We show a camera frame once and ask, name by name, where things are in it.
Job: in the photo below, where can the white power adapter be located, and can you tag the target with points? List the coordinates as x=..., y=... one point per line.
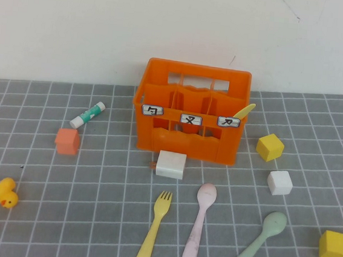
x=171, y=165

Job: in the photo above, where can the yellow plastic knife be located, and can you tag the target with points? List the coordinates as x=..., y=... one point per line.
x=246, y=110

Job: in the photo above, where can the yellow plastic fork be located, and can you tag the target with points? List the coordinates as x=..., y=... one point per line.
x=152, y=236

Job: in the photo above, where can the green plastic spoon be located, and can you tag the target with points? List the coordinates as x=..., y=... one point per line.
x=274, y=223

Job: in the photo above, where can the orange plastic cutlery holder crate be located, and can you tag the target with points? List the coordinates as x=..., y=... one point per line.
x=187, y=148

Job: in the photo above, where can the paper label fork character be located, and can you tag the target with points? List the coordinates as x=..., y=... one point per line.
x=191, y=119

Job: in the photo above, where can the paper label spoon character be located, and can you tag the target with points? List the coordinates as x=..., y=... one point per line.
x=152, y=110

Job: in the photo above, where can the paper label knife character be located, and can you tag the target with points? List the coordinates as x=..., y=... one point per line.
x=228, y=122

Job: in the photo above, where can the pink plastic spoon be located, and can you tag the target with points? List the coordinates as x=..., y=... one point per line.
x=206, y=194

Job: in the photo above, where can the white green glue stick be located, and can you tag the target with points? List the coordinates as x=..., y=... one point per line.
x=86, y=115

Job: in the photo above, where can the yellow cube block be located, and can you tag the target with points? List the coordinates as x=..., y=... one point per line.
x=270, y=148
x=334, y=247

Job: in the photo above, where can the orange cube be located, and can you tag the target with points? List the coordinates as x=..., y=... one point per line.
x=66, y=144

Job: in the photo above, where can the grey grid tablecloth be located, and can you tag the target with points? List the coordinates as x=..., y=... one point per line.
x=90, y=218

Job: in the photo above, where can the white cube block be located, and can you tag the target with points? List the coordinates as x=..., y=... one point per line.
x=280, y=183

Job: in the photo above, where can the yellow rubber duck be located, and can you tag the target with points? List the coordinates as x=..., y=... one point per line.
x=6, y=199

